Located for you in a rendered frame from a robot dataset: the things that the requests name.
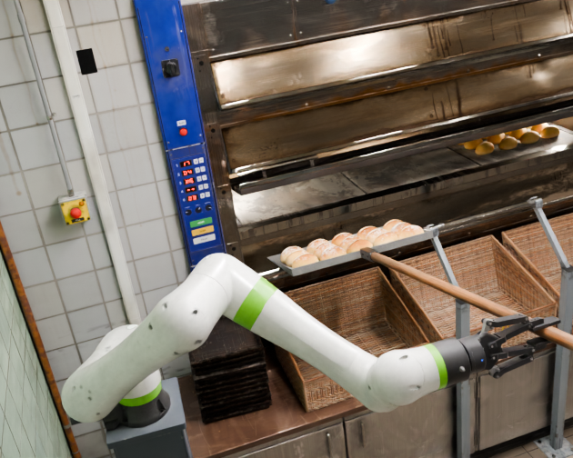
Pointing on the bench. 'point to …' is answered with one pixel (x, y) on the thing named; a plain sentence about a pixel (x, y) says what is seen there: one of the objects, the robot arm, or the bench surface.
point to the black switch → (170, 67)
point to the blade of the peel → (350, 254)
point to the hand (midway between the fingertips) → (544, 331)
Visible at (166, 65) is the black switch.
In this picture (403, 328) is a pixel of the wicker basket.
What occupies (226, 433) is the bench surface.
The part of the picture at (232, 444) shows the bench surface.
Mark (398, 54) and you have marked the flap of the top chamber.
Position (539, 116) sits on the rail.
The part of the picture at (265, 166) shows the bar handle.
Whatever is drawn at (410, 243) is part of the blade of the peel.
